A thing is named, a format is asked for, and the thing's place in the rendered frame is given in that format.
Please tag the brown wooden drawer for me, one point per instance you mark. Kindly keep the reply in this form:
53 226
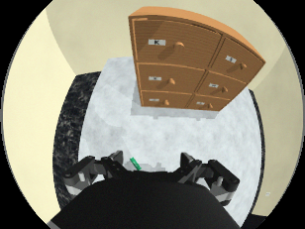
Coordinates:
207 102
215 83
162 76
235 59
165 98
162 39

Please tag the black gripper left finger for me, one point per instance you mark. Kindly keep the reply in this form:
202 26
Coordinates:
78 176

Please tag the green aa battery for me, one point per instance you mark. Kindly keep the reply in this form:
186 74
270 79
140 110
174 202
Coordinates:
135 163

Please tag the brown wooden chest of drawers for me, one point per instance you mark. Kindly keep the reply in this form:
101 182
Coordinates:
194 18

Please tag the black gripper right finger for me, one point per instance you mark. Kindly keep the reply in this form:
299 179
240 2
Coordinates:
223 185

